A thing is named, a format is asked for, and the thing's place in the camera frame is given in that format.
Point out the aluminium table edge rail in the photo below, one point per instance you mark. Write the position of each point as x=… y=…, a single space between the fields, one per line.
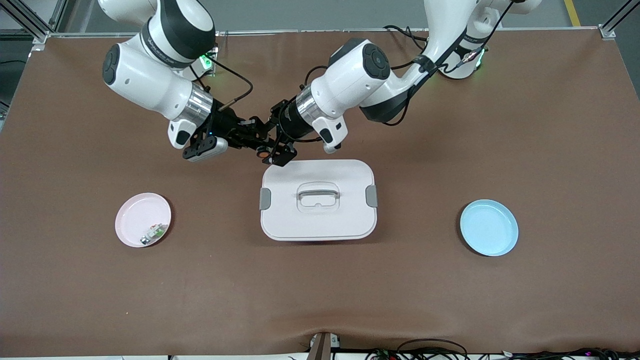
x=300 y=31

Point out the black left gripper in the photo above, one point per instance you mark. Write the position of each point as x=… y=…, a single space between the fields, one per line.
x=286 y=121

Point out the aluminium frame strut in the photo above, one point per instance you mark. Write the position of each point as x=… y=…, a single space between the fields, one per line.
x=30 y=20
x=612 y=25

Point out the pale pink round plate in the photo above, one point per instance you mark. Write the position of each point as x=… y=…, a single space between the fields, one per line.
x=135 y=220

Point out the light blue round plate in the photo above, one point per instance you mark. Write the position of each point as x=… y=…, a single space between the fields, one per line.
x=489 y=227

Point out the green white switch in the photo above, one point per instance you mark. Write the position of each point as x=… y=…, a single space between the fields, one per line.
x=154 y=233

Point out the orange push-button switch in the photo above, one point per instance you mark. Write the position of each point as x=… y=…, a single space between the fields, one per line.
x=262 y=154

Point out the brown mount post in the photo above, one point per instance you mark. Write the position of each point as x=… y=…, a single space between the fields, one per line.
x=322 y=346

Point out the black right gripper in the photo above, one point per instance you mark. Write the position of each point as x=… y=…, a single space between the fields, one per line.
x=224 y=123

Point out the white lidded storage box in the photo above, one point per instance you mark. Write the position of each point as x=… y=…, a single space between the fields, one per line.
x=318 y=220

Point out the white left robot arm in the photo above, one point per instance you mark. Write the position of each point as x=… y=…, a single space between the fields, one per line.
x=360 y=70

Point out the brown table mat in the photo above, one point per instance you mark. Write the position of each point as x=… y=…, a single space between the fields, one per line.
x=320 y=300

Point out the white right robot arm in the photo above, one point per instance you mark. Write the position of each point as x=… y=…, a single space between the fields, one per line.
x=150 y=75

